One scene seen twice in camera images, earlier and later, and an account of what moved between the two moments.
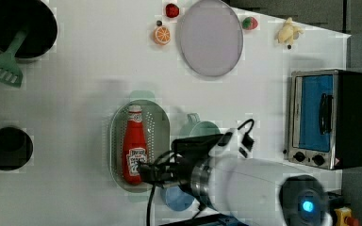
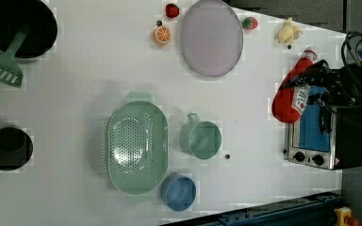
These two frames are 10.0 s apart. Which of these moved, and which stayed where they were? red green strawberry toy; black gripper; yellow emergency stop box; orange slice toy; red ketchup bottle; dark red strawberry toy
Moved: black gripper; red ketchup bottle
Stayed: red green strawberry toy; yellow emergency stop box; dark red strawberry toy; orange slice toy
